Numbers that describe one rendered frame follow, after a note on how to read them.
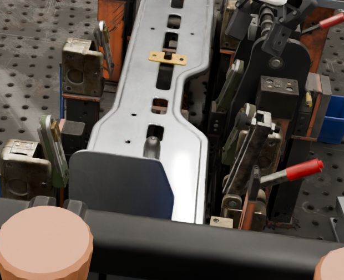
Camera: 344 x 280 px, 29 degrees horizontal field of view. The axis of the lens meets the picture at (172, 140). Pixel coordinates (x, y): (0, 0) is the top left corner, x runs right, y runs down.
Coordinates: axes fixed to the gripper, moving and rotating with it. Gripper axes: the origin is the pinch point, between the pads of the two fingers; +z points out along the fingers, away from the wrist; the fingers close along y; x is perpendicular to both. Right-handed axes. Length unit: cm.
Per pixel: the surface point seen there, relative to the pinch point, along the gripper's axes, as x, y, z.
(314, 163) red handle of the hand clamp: -16.4, -5.2, 13.0
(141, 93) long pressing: -10.6, 40.4, 18.4
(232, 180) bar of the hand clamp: -8.9, 1.5, 20.8
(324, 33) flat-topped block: -54, 46, -9
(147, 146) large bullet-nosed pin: -4.6, 20.8, 24.2
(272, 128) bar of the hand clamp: -7.5, -3.2, 10.5
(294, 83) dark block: -25.9, 17.1, 3.7
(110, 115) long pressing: -3.7, 35.9, 23.9
